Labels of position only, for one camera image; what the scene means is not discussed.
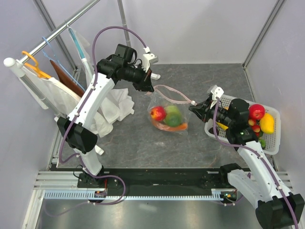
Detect teal hanger with white cloth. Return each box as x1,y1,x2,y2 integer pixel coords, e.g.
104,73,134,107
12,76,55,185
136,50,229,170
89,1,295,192
68,27,94,85

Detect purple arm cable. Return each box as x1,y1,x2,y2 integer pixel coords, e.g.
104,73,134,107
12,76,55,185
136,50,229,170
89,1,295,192
58,26,148,165
212,97,299,229

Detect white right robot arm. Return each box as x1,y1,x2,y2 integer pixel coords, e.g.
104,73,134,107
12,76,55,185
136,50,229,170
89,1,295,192
189,94,305,229

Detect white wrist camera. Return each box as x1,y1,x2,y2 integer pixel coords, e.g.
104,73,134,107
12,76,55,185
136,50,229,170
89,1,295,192
142,46,159,72
207,85,224,101

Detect orange hanger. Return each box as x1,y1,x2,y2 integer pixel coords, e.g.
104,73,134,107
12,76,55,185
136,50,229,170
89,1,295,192
21,51,51,79

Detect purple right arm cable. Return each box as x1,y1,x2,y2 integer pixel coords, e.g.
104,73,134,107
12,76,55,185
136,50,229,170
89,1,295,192
212,97,299,229

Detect white garment on hanger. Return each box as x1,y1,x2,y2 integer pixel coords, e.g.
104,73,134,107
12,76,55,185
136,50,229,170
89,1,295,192
21,66,81,115

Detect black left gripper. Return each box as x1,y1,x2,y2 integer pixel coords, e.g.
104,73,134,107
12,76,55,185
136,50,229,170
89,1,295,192
122,64,154,93

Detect orange carrot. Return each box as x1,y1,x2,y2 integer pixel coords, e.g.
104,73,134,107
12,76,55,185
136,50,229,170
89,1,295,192
152,122,188,132

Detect yellow mango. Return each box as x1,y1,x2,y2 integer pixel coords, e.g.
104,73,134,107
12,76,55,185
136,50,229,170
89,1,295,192
259,113,275,134

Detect green-yellow mango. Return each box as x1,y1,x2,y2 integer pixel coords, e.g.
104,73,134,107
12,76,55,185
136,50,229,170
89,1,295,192
164,112,182,127

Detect metal clothes rack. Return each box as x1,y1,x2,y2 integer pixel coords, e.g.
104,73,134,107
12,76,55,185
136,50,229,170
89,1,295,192
3,0,161,156

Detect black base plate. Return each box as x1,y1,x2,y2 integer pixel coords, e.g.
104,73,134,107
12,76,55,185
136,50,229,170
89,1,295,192
77,167,248,194

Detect brown garment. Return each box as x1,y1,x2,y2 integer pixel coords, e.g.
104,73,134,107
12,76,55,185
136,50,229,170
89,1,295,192
50,60,84,97

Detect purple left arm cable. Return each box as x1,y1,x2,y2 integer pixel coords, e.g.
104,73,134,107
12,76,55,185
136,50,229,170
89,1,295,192
58,26,148,165

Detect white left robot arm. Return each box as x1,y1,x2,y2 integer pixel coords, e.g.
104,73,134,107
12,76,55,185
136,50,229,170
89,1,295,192
57,44,158,187

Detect white plastic basket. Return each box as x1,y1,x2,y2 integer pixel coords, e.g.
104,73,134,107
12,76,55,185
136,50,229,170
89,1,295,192
204,94,281,155

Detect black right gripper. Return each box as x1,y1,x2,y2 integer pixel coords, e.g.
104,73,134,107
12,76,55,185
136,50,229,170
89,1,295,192
189,96,234,127

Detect red cherry cluster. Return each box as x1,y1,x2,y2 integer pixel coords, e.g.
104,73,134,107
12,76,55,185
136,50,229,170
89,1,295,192
248,119,261,133

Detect clear pink-dotted zip bag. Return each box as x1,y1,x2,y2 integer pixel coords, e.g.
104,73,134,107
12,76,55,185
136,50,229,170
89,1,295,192
147,84,196,135

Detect red tomato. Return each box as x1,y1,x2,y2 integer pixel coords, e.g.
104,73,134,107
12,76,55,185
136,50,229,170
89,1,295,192
249,104,265,120

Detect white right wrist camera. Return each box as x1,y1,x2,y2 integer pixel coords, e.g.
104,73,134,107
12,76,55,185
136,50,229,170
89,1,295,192
207,85,224,101

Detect blue wire hanger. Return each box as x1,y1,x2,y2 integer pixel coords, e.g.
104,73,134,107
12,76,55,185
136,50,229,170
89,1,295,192
42,37,85,92

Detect green cabbage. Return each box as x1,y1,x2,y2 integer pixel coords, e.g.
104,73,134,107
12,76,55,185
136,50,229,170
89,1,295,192
164,105,181,115

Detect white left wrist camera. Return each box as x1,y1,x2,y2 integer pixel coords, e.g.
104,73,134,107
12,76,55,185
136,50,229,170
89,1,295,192
142,46,159,72

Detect yellow corn cob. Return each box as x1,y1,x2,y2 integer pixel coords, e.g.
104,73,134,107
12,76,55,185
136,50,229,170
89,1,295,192
217,122,228,130

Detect red apple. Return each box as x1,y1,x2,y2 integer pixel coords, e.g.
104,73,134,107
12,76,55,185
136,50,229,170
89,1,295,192
150,106,166,122

